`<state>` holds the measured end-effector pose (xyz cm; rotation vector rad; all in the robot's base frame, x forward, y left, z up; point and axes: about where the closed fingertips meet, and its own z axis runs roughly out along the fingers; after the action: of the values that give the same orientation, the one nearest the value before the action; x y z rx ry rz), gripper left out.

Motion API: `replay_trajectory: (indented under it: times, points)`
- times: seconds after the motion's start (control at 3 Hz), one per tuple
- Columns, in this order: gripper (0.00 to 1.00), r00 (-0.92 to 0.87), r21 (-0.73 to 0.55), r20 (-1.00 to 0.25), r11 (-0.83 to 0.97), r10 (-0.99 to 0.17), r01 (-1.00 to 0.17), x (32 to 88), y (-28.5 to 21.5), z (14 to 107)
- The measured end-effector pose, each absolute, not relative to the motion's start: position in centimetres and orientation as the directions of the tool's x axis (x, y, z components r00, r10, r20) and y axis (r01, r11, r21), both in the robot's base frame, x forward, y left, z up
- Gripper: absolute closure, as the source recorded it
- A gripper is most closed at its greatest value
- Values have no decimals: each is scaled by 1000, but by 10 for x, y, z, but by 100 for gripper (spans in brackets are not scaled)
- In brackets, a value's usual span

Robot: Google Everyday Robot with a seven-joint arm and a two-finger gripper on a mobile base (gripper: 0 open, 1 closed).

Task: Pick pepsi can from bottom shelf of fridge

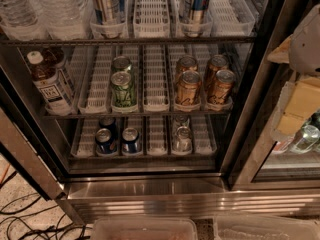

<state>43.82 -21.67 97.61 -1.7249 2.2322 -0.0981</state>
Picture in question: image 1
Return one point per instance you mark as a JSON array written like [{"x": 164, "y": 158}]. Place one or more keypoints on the silver can shelf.
[
  {"x": 182, "y": 142},
  {"x": 180, "y": 120}
]

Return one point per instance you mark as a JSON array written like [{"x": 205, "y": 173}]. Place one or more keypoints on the water bottle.
[
  {"x": 64, "y": 19},
  {"x": 20, "y": 21}
]

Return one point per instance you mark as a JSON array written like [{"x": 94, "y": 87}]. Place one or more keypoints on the clear plastic bin right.
[{"x": 253, "y": 227}]

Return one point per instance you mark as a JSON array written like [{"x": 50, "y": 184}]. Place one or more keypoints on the clear plastic bin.
[
  {"x": 253, "y": 227},
  {"x": 144, "y": 228}
]

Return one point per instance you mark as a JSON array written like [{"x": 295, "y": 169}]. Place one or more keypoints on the blue pepsi can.
[
  {"x": 110, "y": 124},
  {"x": 131, "y": 141},
  {"x": 106, "y": 144}
]

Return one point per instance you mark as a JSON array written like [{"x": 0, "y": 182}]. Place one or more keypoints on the tall blue silver can right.
[{"x": 193, "y": 17}]

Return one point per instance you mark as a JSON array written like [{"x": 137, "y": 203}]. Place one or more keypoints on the gold can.
[
  {"x": 214, "y": 64},
  {"x": 186, "y": 62},
  {"x": 188, "y": 88},
  {"x": 221, "y": 87}
]

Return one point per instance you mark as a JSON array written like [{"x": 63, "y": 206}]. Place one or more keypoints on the green can rear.
[{"x": 122, "y": 63}]

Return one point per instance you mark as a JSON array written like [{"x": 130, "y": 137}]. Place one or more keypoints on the steel fridge door left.
[{"x": 21, "y": 147}]

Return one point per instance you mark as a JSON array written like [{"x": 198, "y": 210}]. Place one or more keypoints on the bottom wire shelf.
[{"x": 145, "y": 158}]

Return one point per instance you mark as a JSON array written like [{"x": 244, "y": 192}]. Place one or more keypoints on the red white can behind glass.
[{"x": 281, "y": 146}]

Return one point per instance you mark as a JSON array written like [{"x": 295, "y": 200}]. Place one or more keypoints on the top wire shelf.
[{"x": 129, "y": 41}]

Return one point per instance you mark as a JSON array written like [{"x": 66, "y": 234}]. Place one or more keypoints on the tall blue silver can left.
[{"x": 110, "y": 14}]

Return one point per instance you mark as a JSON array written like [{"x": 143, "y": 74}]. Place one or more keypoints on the silver can front bottom shelf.
[{"x": 182, "y": 142}]

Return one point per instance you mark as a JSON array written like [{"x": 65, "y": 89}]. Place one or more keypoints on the clear plastic bin left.
[{"x": 144, "y": 228}]

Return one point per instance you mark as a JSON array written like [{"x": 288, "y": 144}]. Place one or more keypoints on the gold can rear right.
[{"x": 214, "y": 64}]

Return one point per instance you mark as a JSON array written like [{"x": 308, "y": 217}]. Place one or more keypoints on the tea bottle rear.
[{"x": 56, "y": 58}]

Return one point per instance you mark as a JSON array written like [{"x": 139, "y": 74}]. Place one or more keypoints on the green can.
[
  {"x": 123, "y": 90},
  {"x": 122, "y": 63}
]

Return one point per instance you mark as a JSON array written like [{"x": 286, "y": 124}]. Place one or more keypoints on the middle wire shelf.
[{"x": 136, "y": 114}]

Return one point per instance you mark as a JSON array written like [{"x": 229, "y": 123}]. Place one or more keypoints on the tall blue silver can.
[
  {"x": 110, "y": 14},
  {"x": 193, "y": 17}
]

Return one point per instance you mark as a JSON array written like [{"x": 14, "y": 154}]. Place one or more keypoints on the silver can rear bottom shelf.
[{"x": 180, "y": 120}]

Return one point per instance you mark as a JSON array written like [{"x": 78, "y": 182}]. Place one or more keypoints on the green can front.
[{"x": 123, "y": 90}]

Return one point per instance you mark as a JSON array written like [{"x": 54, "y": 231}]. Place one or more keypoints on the gold can front left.
[{"x": 188, "y": 88}]

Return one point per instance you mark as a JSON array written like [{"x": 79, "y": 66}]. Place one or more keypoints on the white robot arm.
[{"x": 301, "y": 50}]

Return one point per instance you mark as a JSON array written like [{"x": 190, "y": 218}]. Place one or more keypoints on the wire shelf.
[
  {"x": 145, "y": 158},
  {"x": 136, "y": 114},
  {"x": 129, "y": 41}
]

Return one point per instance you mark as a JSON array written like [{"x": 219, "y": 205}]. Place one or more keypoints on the gold can front right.
[{"x": 221, "y": 87}]

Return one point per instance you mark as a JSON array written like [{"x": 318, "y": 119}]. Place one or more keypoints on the water bottle right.
[{"x": 64, "y": 19}]

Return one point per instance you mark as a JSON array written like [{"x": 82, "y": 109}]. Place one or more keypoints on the can behind right glass door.
[{"x": 305, "y": 139}]

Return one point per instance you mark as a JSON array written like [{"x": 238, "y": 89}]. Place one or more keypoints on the water bottle left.
[{"x": 20, "y": 21}]

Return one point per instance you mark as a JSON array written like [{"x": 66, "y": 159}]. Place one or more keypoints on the tea bottle white cap front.
[{"x": 51, "y": 84}]

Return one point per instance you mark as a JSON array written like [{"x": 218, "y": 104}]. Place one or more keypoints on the gold can rear left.
[{"x": 186, "y": 62}]

